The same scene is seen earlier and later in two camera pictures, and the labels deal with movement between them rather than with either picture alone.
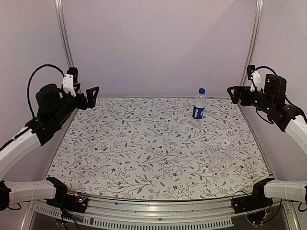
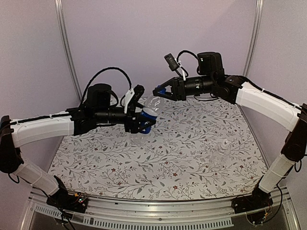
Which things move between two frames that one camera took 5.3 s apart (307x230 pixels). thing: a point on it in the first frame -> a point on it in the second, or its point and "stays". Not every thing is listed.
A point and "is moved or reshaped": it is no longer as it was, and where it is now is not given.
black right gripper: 245,89 -> 177,85
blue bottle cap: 201,91 is moved or reshaped
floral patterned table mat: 149,149 stays
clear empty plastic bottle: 220,157 stays
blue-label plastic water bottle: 198,112 -> 147,128
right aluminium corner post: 253,39 stays
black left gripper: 91,102 -> 134,126
